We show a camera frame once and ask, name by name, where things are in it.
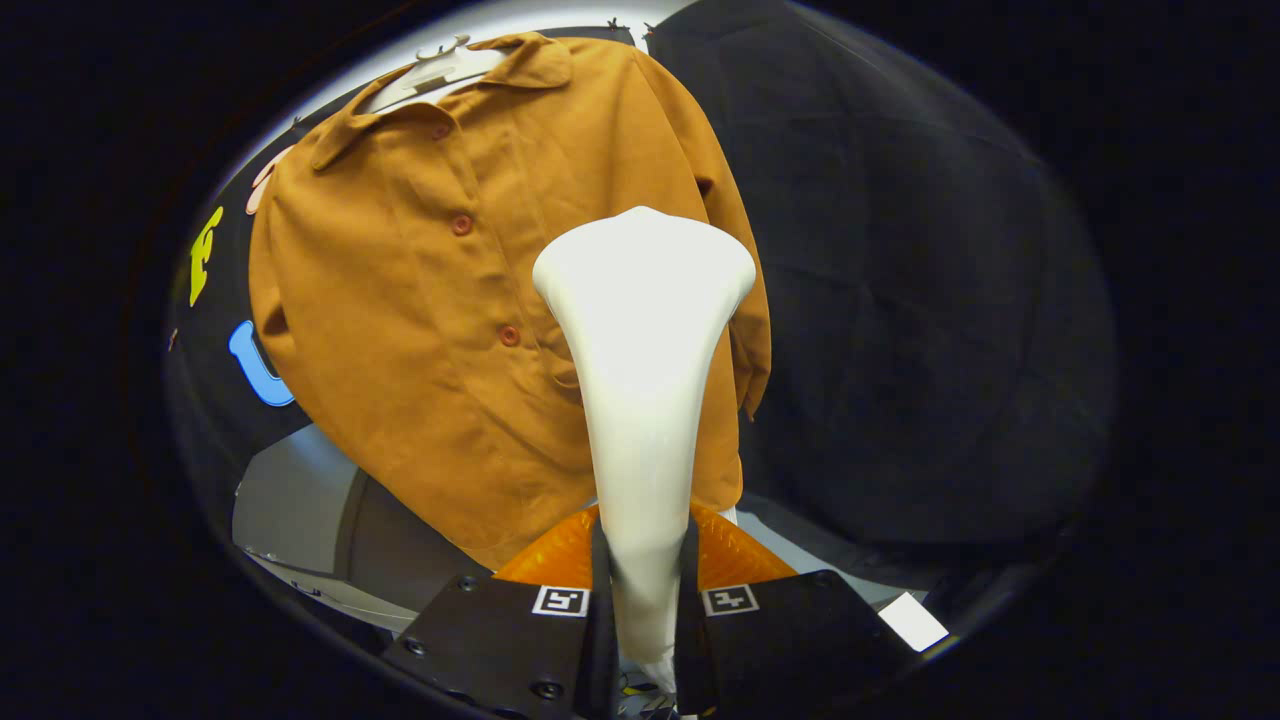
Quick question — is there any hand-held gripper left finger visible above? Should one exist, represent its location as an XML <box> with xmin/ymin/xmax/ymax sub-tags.
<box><xmin>382</xmin><ymin>505</ymin><xmax>619</xmax><ymax>720</ymax></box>

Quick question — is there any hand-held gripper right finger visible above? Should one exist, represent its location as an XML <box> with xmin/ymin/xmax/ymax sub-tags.
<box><xmin>675</xmin><ymin>503</ymin><xmax>909</xmax><ymax>720</ymax></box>

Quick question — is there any orange button shirt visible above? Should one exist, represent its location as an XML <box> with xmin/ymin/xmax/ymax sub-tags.
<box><xmin>248</xmin><ymin>32</ymin><xmax>773</xmax><ymax>571</ymax></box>

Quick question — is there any white clothes hanger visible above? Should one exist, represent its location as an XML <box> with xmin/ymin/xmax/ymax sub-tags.
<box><xmin>365</xmin><ymin>35</ymin><xmax>511</xmax><ymax>113</ymax></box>

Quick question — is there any white flat card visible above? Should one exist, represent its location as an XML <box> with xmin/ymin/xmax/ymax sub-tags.
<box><xmin>877</xmin><ymin>591</ymin><xmax>950</xmax><ymax>652</ymax></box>

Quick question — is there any grey cabinet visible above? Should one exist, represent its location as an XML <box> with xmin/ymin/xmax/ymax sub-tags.
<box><xmin>232</xmin><ymin>425</ymin><xmax>493</xmax><ymax>637</ymax></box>

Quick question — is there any black backdrop cloth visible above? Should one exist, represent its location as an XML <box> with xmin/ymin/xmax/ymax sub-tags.
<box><xmin>165</xmin><ymin>0</ymin><xmax>1119</xmax><ymax>601</ymax></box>

